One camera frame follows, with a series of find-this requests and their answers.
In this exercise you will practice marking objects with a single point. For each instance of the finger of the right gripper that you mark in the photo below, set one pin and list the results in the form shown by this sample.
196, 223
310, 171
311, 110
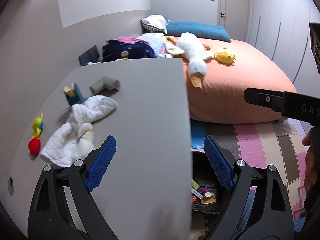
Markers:
290, 105

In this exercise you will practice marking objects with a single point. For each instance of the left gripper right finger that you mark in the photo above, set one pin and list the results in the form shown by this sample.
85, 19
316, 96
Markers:
257, 206

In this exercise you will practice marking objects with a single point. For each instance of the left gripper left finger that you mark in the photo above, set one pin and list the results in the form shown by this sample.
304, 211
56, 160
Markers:
49, 214

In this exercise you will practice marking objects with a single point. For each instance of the red plastic toy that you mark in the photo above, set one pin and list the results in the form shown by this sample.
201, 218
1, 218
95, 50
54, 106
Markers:
34, 146

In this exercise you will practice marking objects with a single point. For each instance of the white cloth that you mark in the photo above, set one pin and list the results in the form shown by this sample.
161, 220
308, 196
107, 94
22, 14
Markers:
74, 139

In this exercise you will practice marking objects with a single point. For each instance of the yellow snack bag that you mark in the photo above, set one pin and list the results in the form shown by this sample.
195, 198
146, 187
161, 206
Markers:
208, 198

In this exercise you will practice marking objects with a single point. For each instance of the white long cardboard box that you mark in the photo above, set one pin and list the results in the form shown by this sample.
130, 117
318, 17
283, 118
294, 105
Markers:
196, 193

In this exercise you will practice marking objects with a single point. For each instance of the black trash bin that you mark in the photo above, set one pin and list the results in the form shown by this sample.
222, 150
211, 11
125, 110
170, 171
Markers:
205, 178

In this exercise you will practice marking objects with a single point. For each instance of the person's right hand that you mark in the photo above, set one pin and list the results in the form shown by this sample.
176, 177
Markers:
311, 174

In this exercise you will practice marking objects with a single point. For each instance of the grey desk grommet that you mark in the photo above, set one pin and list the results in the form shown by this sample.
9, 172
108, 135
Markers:
11, 186

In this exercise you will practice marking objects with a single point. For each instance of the bed with orange sheet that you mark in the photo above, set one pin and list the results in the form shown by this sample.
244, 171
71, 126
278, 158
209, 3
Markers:
221, 98

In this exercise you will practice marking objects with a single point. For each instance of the yellow-green plastic toy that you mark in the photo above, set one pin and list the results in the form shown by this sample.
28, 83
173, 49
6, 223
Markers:
37, 126

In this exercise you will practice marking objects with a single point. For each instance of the yellow duck plush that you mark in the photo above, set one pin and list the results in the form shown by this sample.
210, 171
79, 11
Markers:
224, 56

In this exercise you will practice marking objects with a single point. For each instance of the grey dresser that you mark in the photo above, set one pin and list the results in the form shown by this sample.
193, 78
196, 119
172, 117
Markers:
145, 192

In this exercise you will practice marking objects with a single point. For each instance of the teal tape dispenser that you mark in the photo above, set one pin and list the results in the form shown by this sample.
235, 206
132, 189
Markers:
73, 95

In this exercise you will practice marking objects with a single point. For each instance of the teal long pillow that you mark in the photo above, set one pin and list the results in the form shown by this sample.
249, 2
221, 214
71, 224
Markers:
200, 30

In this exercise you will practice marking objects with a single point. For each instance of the white goose plush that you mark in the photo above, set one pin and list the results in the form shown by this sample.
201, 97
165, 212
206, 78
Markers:
195, 52

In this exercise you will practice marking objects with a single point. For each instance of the door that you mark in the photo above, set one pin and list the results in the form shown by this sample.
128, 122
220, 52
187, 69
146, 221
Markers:
235, 17

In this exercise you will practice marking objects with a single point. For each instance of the light blue knitted blanket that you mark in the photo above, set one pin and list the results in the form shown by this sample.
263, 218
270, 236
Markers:
156, 42

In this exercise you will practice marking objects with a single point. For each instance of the white checkered pillow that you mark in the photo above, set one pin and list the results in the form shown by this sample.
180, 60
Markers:
155, 23

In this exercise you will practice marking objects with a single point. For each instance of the navy blue blanket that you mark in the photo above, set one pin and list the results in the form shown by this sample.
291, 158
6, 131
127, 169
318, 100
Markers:
113, 50

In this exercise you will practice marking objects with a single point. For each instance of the pink cloth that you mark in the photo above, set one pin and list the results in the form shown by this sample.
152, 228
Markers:
127, 40

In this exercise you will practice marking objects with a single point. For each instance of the dark wall socket panel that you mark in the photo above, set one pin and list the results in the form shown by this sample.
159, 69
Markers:
90, 56

